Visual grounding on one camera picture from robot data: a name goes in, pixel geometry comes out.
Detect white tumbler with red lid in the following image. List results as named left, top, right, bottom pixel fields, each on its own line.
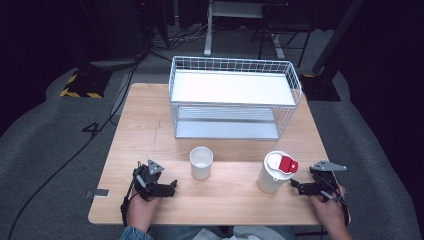
left=256, top=150, right=300, bottom=194

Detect black slanted stand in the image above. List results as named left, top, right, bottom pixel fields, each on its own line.
left=299, top=0, right=366, bottom=103

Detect white desk frame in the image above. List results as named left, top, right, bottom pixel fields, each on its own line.
left=203, top=0, right=288, bottom=60

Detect long black floor cable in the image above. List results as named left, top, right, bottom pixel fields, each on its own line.
left=5, top=56, right=143, bottom=240

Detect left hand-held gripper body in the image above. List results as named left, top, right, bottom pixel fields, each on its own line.
left=132, top=159, right=165, bottom=202

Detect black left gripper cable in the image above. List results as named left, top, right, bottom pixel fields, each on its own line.
left=120, top=175, right=138, bottom=228

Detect bundle of floor cables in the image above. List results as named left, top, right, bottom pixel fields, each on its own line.
left=146, top=21, right=216, bottom=63

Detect person's right hand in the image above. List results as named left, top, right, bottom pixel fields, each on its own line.
left=310, top=185, right=351, bottom=232

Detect white wire shelf rack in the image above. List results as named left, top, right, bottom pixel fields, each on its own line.
left=168, top=55, right=304, bottom=141

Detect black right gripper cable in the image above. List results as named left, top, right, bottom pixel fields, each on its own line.
left=338, top=194, right=352, bottom=226

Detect small white cup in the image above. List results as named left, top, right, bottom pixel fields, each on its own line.
left=189, top=146, right=214, bottom=181

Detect grey tape tab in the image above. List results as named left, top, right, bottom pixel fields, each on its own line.
left=85, top=188, right=111, bottom=200

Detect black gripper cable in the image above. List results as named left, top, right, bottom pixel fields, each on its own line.
left=338, top=194, right=352, bottom=226
left=120, top=175, right=138, bottom=228

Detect black stand base yellow stripes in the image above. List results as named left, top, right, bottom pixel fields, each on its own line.
left=59, top=67, right=113, bottom=100

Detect black chair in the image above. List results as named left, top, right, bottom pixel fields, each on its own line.
left=249, top=2, right=315, bottom=69

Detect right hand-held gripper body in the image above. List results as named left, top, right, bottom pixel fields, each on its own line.
left=309, top=160, right=348, bottom=203

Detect person's left hand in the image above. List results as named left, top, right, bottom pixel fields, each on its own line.
left=125, top=190, right=162, bottom=232

